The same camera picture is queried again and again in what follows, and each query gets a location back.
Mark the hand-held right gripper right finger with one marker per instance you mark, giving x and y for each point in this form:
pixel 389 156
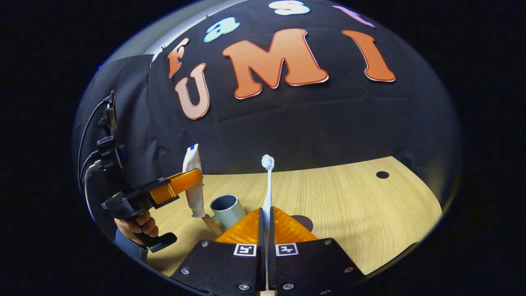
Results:
pixel 312 267

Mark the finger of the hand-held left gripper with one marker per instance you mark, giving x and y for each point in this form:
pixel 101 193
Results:
pixel 181 185

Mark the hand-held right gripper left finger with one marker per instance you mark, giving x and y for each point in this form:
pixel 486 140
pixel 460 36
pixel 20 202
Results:
pixel 222 267

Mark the white toothpaste tube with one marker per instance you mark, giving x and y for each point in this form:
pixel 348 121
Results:
pixel 196 201

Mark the dark round coaster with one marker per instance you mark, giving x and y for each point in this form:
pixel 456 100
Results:
pixel 306 224

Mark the white toothbrush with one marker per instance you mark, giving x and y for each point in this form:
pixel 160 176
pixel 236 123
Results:
pixel 268 193

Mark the wooden desktop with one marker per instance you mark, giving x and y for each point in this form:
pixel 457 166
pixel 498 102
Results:
pixel 349 205

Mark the black backdrop cloth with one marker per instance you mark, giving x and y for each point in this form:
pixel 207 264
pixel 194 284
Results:
pixel 308 123

